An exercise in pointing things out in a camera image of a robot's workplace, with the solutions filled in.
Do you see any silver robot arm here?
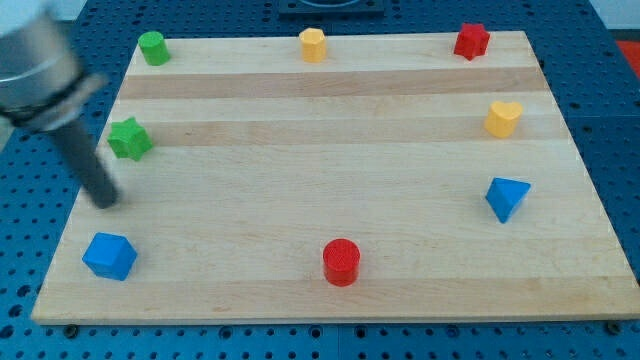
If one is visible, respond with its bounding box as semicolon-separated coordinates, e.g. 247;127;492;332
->
1;0;106;131

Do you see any blue cube block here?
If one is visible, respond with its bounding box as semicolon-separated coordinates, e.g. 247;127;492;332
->
82;232;137;281

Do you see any wooden board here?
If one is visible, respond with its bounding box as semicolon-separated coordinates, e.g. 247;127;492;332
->
32;31;639;325

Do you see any red cylinder block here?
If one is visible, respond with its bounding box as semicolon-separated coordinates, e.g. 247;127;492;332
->
322;238;361;287

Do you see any yellow hexagon block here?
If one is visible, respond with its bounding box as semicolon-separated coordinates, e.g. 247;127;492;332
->
299;28;327;63

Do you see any blue triangular prism block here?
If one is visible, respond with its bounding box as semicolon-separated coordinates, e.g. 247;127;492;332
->
485;177;531;223

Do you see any yellow heart block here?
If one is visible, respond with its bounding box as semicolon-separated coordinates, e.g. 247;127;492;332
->
484;101;524;138

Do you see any green star block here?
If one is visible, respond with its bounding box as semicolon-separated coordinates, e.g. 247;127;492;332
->
107;117;153;161

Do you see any red star block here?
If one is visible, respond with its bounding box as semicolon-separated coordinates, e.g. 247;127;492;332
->
453;23;490;61

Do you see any green cylinder block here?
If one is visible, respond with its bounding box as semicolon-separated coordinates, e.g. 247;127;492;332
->
137;31;171;66

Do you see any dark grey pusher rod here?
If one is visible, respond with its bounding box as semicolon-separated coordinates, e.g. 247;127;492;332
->
48;120;119;209

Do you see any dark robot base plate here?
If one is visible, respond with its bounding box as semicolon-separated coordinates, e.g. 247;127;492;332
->
276;0;386;17

